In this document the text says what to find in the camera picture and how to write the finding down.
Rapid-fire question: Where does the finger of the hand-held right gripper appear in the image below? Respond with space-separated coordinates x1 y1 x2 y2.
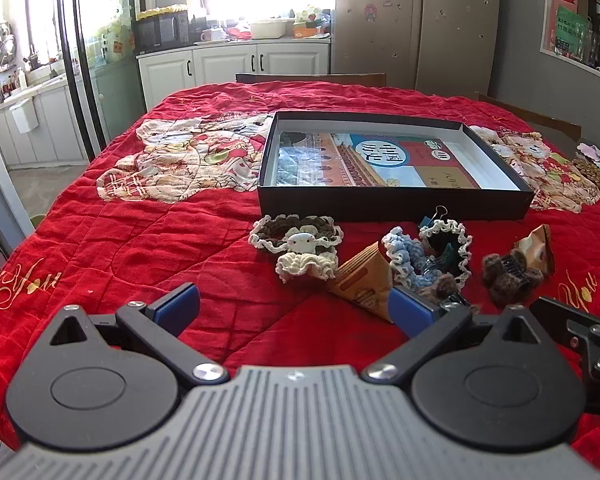
529 296 600 413

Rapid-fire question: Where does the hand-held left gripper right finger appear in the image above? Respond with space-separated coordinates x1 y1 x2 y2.
361 286 553 383

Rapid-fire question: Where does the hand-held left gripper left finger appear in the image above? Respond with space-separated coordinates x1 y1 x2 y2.
49 282 230 386

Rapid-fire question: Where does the blue crochet scrunchie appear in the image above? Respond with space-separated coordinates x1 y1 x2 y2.
382 226 443 293

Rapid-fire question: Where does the orange triangular snack packet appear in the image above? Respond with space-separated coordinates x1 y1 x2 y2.
511 224 556 277
327 241 396 322

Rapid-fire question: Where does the black white-lace scrunchie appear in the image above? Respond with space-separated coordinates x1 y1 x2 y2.
419 219 473 291

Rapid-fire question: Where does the blue binder clip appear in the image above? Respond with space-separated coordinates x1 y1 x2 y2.
420 206 453 228

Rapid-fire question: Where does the black shallow cardboard box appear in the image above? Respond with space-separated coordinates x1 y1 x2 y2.
257 111 535 222

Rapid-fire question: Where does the brown crochet scrunchie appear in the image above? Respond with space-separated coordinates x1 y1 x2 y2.
250 214 343 253

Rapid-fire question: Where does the red printed blanket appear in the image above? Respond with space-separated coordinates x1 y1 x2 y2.
0 81 600 471

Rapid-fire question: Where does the wooden bead mat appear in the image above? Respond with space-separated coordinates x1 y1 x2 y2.
572 157 600 192

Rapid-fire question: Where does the printed colourful sheet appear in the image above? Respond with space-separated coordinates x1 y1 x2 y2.
272 131 482 190

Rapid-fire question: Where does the white kitchen counter unit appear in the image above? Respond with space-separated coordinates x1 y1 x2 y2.
0 77 101 168

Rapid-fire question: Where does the white hanging bin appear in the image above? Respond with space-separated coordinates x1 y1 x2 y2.
9 97 40 134

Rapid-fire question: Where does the green poster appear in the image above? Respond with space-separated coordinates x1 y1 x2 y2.
552 5 591 58

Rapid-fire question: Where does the white kitchen cabinet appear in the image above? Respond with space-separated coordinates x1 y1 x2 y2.
136 40 332 111

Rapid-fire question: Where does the black-framed sliding glass door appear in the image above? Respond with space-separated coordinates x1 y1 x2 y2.
22 0 146 161

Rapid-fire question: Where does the silver double-door refrigerator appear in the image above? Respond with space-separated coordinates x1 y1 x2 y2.
330 0 501 95

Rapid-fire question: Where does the black microwave oven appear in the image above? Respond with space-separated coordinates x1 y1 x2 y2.
132 10 191 53

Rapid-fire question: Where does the white plastic basin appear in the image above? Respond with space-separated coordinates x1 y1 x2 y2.
250 20 287 40

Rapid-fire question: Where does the orange box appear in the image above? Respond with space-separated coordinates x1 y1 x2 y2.
294 22 331 38

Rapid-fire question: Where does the stack of steel bowls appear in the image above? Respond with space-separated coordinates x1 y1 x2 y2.
0 20 18 66

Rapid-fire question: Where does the white wall shelf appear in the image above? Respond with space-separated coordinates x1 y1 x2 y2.
537 0 600 83

